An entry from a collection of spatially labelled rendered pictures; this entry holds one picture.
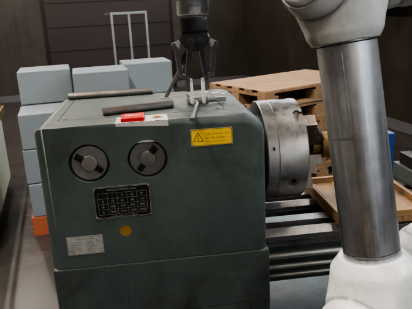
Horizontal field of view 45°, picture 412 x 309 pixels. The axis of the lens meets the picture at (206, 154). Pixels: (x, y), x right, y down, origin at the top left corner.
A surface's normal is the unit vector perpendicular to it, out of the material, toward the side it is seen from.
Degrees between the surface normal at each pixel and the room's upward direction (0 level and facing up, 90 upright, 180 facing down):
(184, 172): 90
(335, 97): 90
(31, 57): 90
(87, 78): 90
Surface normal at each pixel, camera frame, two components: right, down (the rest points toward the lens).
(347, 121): -0.47, 0.22
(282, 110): 0.01, -0.73
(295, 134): 0.08, -0.23
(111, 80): 0.25, 0.26
